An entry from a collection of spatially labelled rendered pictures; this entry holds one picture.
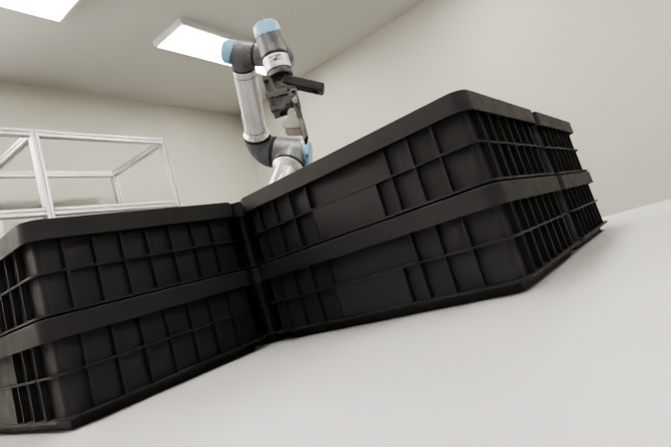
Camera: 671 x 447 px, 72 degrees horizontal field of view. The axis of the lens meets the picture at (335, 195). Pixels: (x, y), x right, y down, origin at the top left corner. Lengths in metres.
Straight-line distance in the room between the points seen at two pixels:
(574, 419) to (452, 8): 4.19
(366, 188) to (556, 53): 3.49
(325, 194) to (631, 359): 0.46
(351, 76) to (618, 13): 2.21
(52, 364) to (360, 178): 0.41
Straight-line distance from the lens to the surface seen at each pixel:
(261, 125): 1.64
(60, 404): 0.62
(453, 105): 0.54
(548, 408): 0.23
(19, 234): 0.62
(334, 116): 4.70
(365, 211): 0.60
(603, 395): 0.24
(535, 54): 4.04
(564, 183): 0.83
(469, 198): 0.53
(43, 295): 0.61
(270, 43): 1.36
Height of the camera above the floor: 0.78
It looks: 9 degrees up
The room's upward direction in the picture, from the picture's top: 17 degrees counter-clockwise
